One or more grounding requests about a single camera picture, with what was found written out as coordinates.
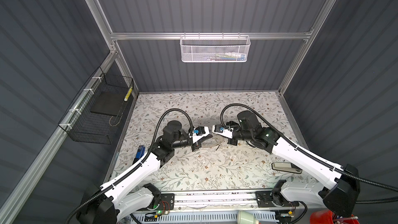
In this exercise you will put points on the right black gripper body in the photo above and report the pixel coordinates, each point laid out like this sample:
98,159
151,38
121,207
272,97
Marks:
232,141

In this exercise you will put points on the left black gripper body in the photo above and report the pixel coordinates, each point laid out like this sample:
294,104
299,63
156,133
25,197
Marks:
194,146

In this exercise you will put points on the perforated metal ring disc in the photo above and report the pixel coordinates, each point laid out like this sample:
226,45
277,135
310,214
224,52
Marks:
212,142

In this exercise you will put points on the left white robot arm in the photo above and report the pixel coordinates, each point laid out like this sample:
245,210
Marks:
115,199

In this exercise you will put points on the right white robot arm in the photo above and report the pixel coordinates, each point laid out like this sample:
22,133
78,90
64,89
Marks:
334,188

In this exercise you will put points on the blue object at table edge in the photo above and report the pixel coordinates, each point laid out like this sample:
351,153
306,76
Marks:
140,153

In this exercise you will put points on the grey flat phone-like object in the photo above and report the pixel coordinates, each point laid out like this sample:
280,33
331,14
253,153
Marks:
286,167

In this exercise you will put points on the pale green plastic object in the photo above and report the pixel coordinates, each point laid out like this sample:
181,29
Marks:
246,218

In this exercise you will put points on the yellow marker pen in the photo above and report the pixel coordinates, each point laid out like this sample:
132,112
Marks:
128,94

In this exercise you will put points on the black foam pad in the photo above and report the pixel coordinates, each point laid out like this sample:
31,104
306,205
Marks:
109,104

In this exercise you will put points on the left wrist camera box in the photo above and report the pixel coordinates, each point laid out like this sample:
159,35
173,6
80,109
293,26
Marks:
199,132

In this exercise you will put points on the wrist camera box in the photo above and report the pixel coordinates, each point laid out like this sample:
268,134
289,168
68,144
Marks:
222,131
199,132

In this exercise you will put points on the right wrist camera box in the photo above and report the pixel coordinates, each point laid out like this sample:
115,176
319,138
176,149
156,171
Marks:
222,131

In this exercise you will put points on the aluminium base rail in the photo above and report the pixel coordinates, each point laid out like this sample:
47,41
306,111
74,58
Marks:
257,198

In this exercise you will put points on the white slotted cable duct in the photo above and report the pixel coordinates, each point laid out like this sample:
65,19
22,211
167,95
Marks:
228,217

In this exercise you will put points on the white wire mesh basket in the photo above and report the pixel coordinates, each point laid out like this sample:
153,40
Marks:
214,49

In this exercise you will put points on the black wire wall basket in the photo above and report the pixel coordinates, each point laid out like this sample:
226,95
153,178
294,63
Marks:
83,126

